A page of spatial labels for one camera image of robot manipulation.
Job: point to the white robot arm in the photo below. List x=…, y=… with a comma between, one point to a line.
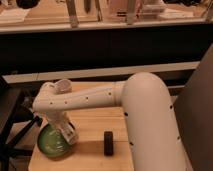
x=152, y=127

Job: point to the black chair frame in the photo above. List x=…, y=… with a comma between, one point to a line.
x=11, y=111

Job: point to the white gripper with label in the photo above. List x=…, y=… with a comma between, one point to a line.
x=65, y=127

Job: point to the dark panel at right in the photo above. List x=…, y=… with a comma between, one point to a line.
x=194, y=112

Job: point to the long dark bench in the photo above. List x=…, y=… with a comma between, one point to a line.
x=171, y=52

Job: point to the green ceramic bowl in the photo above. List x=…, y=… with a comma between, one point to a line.
x=52, y=143

